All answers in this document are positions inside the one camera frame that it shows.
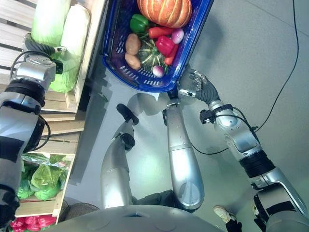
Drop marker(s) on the black silver robot left hand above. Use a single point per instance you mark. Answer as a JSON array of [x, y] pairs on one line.
[[38, 46]]

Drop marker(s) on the black silver robot right hand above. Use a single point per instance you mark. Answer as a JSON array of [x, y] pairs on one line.
[[205, 90]]

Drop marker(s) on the blue plastic shopping basket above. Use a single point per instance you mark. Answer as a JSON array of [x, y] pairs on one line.
[[116, 36]]

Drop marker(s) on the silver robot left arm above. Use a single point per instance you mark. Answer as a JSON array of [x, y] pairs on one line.
[[23, 113]]

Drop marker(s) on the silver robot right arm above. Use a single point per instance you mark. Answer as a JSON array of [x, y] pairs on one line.
[[243, 140]]

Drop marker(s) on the plastic wrapped green vegetables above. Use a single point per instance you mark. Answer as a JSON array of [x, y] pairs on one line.
[[48, 160]]

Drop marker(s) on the pale green napa cabbage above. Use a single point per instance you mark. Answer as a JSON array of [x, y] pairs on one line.
[[74, 36], [49, 21]]

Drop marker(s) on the light wooden display shelf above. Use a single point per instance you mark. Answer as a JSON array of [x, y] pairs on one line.
[[14, 19]]

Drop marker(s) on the short orange-red carrot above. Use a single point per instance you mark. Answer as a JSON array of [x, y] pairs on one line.
[[172, 56]]

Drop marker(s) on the small purple white turnip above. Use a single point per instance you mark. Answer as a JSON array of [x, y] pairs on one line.
[[158, 71]]

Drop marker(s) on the red bell pepper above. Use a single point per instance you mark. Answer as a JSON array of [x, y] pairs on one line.
[[164, 45]]

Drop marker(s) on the purple red onion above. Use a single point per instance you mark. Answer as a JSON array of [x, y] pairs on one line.
[[178, 35]]

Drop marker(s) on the dark green striped squash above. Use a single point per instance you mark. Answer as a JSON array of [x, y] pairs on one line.
[[149, 56]]

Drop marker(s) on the long orange-red carrot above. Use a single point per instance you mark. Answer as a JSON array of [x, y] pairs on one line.
[[159, 31]]

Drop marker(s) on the brown potato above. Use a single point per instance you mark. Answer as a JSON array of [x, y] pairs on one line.
[[132, 61], [133, 44]]

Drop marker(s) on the orange striped pumpkin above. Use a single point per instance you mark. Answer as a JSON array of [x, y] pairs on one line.
[[164, 12]]

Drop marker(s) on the green bell pepper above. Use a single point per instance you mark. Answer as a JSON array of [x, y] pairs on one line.
[[138, 23]]

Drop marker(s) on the silver robot left leg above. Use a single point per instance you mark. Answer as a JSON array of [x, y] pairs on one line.
[[116, 174]]

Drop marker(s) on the person's white shoe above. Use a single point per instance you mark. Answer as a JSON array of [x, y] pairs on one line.
[[223, 212]]

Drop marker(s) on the green leaf lettuce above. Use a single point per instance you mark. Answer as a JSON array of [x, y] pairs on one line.
[[46, 175], [48, 193], [25, 189]]

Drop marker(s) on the person's leg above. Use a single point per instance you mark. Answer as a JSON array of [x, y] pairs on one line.
[[233, 226]]

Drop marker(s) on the light wooden crate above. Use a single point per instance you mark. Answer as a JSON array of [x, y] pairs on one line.
[[65, 183]]

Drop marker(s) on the grey robot torso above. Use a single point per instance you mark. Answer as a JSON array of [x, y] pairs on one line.
[[135, 221]]

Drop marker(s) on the red peppers in plastic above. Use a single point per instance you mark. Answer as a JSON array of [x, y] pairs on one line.
[[33, 223]]

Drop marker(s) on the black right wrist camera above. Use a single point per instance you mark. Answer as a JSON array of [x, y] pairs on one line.
[[206, 116]]

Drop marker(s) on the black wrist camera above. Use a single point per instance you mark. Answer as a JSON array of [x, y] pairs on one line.
[[59, 67], [206, 116]]

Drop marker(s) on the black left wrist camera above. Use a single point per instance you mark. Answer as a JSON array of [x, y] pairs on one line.
[[59, 67]]

